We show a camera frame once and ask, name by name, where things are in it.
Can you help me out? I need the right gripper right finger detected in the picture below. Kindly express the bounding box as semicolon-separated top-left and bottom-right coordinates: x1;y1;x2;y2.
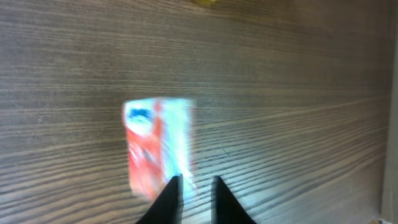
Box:
211;176;256;224

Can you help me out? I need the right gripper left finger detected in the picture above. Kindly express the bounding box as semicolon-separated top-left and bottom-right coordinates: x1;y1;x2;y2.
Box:
136;175;183;224

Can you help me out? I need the yellow oil bottle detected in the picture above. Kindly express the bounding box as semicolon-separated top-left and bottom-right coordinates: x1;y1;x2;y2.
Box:
192;0;217;7

